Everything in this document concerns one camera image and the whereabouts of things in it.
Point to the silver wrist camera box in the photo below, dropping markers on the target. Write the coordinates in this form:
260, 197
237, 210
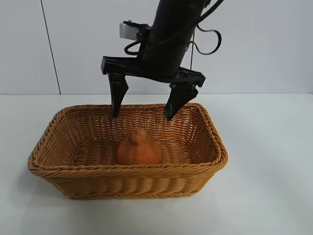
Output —
127, 30

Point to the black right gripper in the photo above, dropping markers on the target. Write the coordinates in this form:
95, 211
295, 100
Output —
163, 54

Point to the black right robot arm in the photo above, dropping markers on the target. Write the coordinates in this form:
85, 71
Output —
181, 12

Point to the orange citrus fruit with knob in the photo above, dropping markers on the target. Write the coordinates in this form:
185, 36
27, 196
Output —
139, 151

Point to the woven wicker basket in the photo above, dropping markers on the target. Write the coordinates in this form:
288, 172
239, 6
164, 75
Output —
122, 181

